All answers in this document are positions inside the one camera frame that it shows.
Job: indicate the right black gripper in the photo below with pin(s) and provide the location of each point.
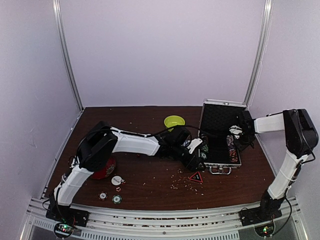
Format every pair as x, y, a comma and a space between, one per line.
240, 146

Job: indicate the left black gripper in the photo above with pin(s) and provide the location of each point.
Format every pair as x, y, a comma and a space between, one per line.
196, 163

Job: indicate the black red triangle card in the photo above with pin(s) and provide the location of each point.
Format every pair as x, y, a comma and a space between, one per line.
196, 177

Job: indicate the aluminium poker chip case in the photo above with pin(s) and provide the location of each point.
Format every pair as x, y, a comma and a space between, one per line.
217, 116

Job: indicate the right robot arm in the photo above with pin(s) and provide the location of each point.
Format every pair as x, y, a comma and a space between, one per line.
301, 137

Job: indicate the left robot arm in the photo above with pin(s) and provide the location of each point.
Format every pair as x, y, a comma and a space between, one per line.
95, 149

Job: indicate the green chip stack in case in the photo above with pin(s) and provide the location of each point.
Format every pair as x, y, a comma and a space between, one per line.
204, 147

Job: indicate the mixed chip stack in case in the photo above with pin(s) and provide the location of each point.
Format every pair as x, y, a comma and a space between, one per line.
232, 150

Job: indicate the green plastic bowl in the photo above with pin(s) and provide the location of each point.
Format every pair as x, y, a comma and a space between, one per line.
173, 120

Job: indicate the white dealer button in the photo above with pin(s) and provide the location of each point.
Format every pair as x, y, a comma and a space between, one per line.
116, 180

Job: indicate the red patterned bowl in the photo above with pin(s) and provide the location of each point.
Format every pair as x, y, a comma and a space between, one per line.
106, 171

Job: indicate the green poker chip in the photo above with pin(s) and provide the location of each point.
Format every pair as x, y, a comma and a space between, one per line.
116, 199

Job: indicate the white red poker chip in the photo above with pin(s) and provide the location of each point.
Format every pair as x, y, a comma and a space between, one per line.
103, 196

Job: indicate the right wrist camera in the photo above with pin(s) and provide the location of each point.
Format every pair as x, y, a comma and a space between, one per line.
236, 131

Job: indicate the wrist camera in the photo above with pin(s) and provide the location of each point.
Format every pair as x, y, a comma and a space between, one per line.
194, 144
236, 131

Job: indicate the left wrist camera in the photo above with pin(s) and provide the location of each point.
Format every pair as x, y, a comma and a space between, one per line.
194, 144

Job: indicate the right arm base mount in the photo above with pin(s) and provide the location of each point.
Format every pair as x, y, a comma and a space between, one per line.
252, 216

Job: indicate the aluminium front rail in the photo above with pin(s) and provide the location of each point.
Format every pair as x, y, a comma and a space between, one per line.
222, 223

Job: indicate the right aluminium frame post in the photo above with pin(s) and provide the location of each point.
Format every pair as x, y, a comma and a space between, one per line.
261, 47

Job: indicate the aluminium frame post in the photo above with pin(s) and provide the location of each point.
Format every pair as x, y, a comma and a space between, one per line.
261, 47
65, 53

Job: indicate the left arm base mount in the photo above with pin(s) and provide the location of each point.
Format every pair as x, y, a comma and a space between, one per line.
71, 216

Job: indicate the left aluminium frame post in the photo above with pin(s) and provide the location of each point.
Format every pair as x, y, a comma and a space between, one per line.
65, 53

